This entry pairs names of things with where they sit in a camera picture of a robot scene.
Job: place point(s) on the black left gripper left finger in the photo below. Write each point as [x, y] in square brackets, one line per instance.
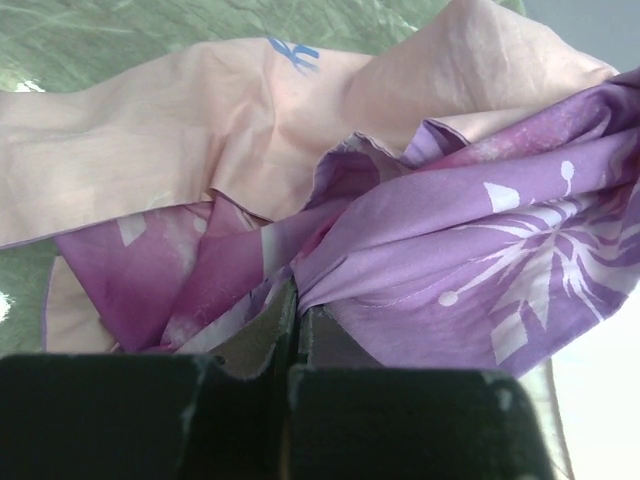
[218, 415]

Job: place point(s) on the white pillow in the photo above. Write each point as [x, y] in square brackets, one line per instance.
[597, 387]

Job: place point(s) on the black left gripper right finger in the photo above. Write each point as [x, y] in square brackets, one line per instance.
[352, 418]

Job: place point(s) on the purple printed pillowcase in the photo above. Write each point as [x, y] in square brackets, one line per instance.
[468, 199]

